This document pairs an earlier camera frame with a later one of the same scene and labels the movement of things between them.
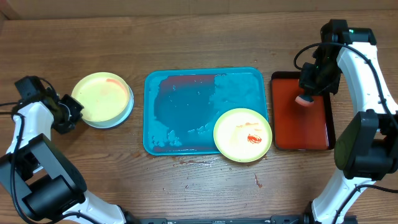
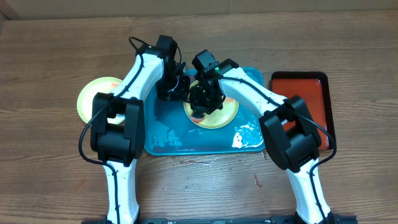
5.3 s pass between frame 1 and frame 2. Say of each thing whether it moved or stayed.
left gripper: moved
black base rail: stayed
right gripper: moved
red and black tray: stayed
